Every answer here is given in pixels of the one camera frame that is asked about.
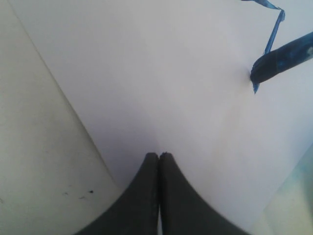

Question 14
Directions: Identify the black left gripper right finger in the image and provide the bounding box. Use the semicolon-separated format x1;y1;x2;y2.
158;152;248;235

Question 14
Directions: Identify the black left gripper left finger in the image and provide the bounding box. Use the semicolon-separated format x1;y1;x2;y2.
77;153;159;235

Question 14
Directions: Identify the black paintbrush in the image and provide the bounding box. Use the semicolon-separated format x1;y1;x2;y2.
250;33;313;84

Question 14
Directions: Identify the white paper sheet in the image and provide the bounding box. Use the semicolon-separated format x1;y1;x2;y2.
11;0;313;230

